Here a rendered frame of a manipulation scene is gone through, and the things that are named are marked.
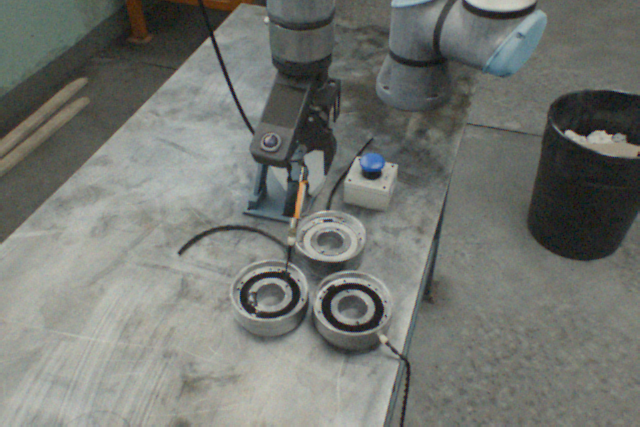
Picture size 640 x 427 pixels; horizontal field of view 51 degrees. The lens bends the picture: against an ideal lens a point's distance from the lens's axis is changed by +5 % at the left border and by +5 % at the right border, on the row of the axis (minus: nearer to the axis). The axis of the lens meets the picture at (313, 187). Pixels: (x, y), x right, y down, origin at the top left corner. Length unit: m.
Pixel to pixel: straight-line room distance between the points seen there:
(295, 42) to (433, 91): 0.59
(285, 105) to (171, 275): 0.33
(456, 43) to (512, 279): 1.08
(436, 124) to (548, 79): 1.84
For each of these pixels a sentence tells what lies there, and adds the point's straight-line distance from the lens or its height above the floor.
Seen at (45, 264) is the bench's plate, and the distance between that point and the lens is 1.02.
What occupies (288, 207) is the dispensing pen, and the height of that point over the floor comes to 0.92.
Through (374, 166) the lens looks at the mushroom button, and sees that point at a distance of 1.00.
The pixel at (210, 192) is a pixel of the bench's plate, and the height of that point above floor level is 0.80.
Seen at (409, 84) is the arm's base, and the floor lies 0.85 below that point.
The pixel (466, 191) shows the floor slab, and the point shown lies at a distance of 2.34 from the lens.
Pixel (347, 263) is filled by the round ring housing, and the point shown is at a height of 0.83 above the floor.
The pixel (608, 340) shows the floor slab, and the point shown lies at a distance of 2.03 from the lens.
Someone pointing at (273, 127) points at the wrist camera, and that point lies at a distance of 0.74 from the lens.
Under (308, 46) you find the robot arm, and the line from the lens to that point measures 0.72.
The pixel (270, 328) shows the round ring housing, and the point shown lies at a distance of 0.84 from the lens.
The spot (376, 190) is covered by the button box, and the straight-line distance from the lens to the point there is 1.01.
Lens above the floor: 1.50
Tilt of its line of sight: 41 degrees down
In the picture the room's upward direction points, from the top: straight up
